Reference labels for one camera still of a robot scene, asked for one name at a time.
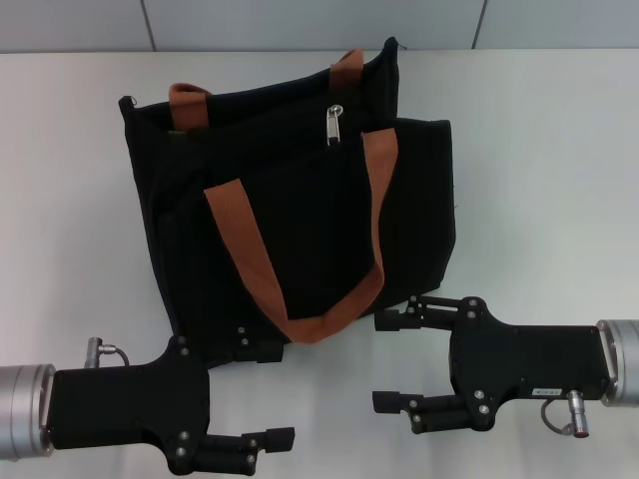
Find left gripper cable with plug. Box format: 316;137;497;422
85;336;132;369

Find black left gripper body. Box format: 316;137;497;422
44;334;211;475

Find black food bag orange handles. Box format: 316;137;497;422
118;37;460;350

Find silver zipper pull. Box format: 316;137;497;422
324;103;345;149

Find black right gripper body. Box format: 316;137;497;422
447;296;616;433

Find right gripper cable with plug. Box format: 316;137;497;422
541;390;593;440

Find gripper cable with plug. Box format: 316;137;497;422
85;336;132;369
541;390;593;440

